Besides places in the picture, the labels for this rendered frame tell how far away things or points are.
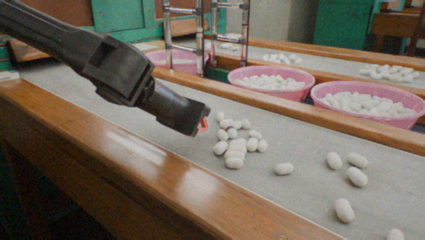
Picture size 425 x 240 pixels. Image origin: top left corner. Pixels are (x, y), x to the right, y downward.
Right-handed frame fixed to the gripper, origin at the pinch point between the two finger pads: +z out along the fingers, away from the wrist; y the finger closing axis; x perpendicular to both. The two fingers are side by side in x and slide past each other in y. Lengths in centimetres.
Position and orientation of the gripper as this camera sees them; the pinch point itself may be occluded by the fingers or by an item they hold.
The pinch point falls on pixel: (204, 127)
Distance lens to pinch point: 65.3
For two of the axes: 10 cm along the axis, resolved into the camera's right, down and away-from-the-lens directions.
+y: -7.5, -2.7, 6.0
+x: -4.2, 9.0, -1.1
